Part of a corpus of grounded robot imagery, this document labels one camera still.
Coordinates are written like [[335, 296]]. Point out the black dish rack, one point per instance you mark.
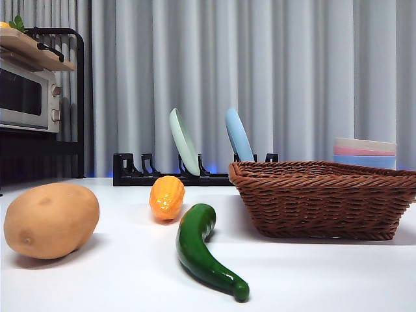
[[136, 178]]

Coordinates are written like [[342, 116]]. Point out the wooden cutting board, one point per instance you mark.
[[26, 48]]

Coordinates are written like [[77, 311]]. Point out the black metal shelf frame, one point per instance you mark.
[[81, 97]]

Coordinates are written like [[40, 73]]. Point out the pink bowl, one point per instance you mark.
[[344, 150]]

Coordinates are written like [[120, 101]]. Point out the tan potato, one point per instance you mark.
[[48, 221]]

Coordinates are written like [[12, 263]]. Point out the white toaster oven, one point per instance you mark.
[[19, 97]]

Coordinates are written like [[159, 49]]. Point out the pale green plate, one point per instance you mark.
[[183, 143]]

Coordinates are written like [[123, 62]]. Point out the green leaf sprig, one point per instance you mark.
[[18, 22]]

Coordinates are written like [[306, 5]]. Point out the yellow orange fruit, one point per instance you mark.
[[3, 25]]

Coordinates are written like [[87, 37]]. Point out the brown wicker basket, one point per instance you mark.
[[308, 208]]

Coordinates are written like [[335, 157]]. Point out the grey curtain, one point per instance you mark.
[[292, 65]]

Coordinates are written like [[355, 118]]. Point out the pale blue plate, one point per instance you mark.
[[239, 136]]

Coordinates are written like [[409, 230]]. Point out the green cucumber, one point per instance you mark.
[[195, 240]]

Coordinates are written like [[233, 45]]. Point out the orange corn cob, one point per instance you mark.
[[165, 201]]

